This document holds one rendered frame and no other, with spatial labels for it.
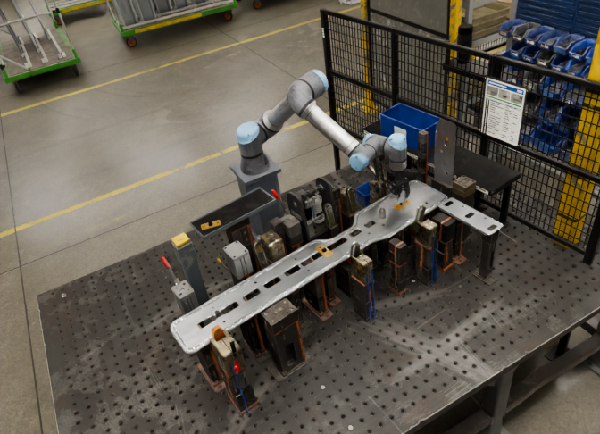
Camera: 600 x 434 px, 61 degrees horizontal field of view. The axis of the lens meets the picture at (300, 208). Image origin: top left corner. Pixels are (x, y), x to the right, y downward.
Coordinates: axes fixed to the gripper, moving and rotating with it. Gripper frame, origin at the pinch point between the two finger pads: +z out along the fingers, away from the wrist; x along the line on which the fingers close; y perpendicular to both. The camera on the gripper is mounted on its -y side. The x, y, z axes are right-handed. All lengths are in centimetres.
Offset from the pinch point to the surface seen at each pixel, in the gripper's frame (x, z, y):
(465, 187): 16.4, -3.4, -24.3
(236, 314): 5, 1, 94
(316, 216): -20.0, 0.4, 35.4
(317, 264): 5, 2, 54
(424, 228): 21.8, -1.4, 8.2
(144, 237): -206, 101, 82
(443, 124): -0.5, -28.7, -26.9
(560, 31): -43, -14, -187
